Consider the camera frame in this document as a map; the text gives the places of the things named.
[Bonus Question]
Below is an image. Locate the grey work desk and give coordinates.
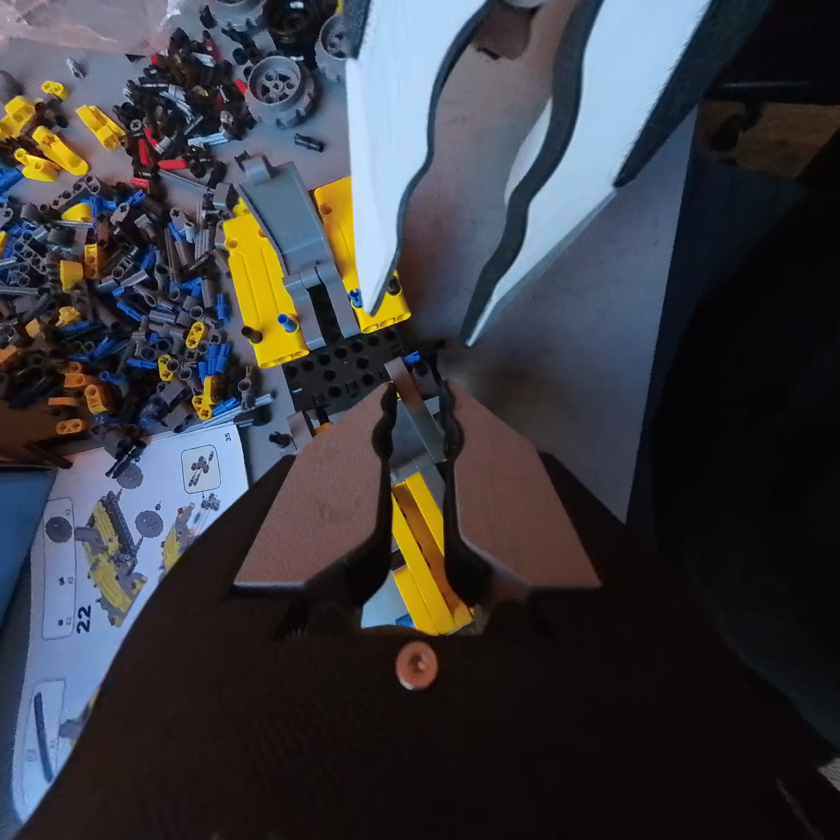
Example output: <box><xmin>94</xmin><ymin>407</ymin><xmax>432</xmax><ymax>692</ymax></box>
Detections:
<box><xmin>0</xmin><ymin>26</ymin><xmax>697</xmax><ymax>631</ymax></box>

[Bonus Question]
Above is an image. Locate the group of grey toy wheels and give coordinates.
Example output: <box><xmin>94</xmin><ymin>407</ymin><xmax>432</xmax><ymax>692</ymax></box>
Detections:
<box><xmin>217</xmin><ymin>0</ymin><xmax>355</xmax><ymax>129</ymax></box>

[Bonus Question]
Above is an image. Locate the person's right hand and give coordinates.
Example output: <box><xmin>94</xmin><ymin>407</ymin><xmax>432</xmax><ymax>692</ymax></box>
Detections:
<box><xmin>469</xmin><ymin>3</ymin><xmax>536</xmax><ymax>61</ymax></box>

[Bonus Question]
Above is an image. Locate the yellow black toy vehicle model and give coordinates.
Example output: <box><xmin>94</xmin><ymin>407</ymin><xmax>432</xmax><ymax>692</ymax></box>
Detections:
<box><xmin>223</xmin><ymin>152</ymin><xmax>475</xmax><ymax>636</ymax></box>

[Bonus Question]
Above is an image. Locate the pile of black red pins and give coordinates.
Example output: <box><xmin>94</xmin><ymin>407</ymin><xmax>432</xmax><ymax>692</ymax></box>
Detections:
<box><xmin>112</xmin><ymin>26</ymin><xmax>257</xmax><ymax>191</ymax></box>

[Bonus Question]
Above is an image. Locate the pile of mixed small pieces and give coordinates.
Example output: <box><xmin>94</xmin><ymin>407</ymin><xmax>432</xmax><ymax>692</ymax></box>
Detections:
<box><xmin>0</xmin><ymin>79</ymin><xmax>277</xmax><ymax>480</ymax></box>

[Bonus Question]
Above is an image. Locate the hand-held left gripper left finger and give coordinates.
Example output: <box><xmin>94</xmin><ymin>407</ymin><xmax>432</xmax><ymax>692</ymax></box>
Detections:
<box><xmin>233</xmin><ymin>382</ymin><xmax>399</xmax><ymax>608</ymax></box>

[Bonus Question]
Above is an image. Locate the blue cardboard box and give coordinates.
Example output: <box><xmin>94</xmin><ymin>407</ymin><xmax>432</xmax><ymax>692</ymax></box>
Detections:
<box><xmin>0</xmin><ymin>453</ymin><xmax>60</xmax><ymax>624</ymax></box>

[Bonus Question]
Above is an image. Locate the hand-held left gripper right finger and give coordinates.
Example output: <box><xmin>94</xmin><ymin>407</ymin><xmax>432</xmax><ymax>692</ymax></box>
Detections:
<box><xmin>440</xmin><ymin>381</ymin><xmax>602</xmax><ymax>608</ymax></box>

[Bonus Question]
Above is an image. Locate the black toy wheel rim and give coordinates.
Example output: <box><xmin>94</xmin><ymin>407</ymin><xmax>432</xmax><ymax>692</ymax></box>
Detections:
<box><xmin>266</xmin><ymin>0</ymin><xmax>329</xmax><ymax>34</ymax></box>

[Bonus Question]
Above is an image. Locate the clear crumpled plastic bag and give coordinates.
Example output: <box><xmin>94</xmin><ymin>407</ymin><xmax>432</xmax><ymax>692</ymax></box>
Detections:
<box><xmin>0</xmin><ymin>0</ymin><xmax>172</xmax><ymax>53</ymax></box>

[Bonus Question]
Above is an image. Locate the building instruction booklet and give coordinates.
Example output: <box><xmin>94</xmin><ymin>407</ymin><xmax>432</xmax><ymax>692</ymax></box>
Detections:
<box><xmin>13</xmin><ymin>430</ymin><xmax>250</xmax><ymax>821</ymax></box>

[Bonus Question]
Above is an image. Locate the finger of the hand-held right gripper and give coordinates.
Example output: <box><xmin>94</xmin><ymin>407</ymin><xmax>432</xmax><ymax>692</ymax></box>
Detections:
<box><xmin>345</xmin><ymin>0</ymin><xmax>492</xmax><ymax>316</ymax></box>
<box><xmin>461</xmin><ymin>0</ymin><xmax>714</xmax><ymax>347</ymax></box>

